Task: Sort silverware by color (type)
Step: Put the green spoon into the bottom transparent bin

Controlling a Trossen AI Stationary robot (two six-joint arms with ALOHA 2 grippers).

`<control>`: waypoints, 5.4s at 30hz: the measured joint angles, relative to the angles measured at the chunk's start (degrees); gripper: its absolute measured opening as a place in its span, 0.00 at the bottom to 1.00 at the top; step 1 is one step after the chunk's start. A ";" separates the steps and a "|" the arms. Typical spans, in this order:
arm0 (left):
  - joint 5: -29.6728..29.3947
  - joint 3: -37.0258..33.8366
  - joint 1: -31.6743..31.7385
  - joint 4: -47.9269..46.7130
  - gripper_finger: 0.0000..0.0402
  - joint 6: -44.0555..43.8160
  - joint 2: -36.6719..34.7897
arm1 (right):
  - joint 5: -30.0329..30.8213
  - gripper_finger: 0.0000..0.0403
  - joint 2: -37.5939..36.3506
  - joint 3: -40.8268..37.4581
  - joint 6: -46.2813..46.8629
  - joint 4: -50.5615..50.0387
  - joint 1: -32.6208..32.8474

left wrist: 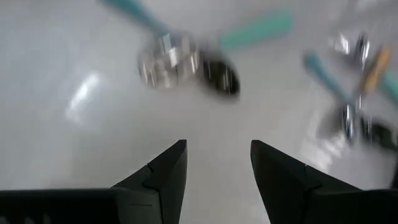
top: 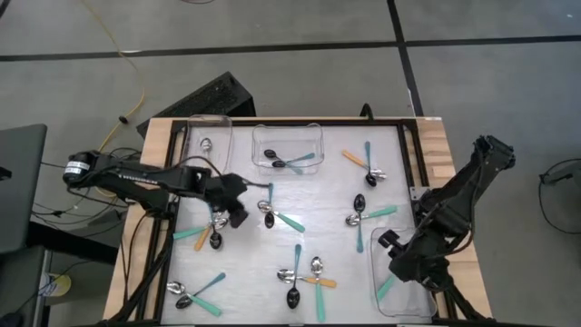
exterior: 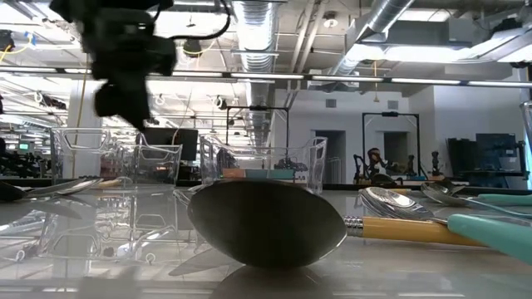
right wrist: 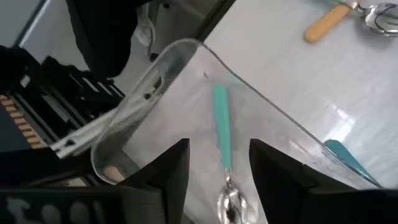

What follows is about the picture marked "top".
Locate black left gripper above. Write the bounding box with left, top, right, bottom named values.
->
left=206, top=173, right=250, bottom=229

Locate black table frame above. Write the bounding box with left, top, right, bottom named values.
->
left=153, top=116, right=432, bottom=326

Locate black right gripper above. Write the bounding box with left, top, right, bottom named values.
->
left=379, top=229, right=450, bottom=292

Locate yellow white round object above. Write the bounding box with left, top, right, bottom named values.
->
left=37, top=272, right=73, bottom=299

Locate grey metal bracket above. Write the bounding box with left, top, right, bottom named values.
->
left=409, top=184, right=431, bottom=202

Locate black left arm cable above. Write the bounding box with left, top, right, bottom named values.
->
left=179, top=155, right=272, bottom=188

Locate black floor cable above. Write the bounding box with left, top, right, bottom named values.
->
left=29, top=147, right=137, bottom=228

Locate grey cart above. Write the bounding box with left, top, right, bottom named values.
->
left=0, top=244, right=49, bottom=327

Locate black cable loop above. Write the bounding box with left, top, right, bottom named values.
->
left=537, top=157, right=581, bottom=236

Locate black frame strut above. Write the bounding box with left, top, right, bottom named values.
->
left=118, top=211, right=176, bottom=324
left=426, top=253, right=485, bottom=324

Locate yellow cable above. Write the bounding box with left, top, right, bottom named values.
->
left=80, top=0, right=147, bottom=154

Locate clear plastic bin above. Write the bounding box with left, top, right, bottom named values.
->
left=251, top=122, right=326, bottom=176
left=369, top=225, right=438, bottom=318
left=180, top=114, right=234, bottom=183

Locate dark grey cabinet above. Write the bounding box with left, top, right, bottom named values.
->
left=0, top=123, right=49, bottom=255

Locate silver spoon teal handle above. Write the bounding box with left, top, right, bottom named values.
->
left=310, top=255, right=328, bottom=323
left=376, top=273, right=397, bottom=302
left=344, top=204, right=399, bottom=228
left=165, top=281, right=223, bottom=318
left=256, top=200, right=307, bottom=234
left=172, top=216, right=230, bottom=242

